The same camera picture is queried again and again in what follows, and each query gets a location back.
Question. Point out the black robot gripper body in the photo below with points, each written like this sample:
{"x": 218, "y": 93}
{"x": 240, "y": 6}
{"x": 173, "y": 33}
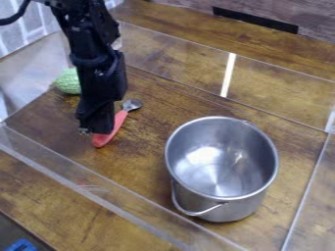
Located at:
{"x": 103, "y": 82}

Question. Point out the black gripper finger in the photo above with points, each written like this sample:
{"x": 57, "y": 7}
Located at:
{"x": 95, "y": 120}

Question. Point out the pink handled metal spoon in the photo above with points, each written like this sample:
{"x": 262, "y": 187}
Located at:
{"x": 130, "y": 105}

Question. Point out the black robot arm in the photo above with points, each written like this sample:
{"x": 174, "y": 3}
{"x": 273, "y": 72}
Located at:
{"x": 91, "y": 30}

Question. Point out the stainless steel pot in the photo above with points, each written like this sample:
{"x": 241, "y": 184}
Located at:
{"x": 222, "y": 162}

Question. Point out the blue object at corner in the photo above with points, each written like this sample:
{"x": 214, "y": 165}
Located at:
{"x": 21, "y": 245}

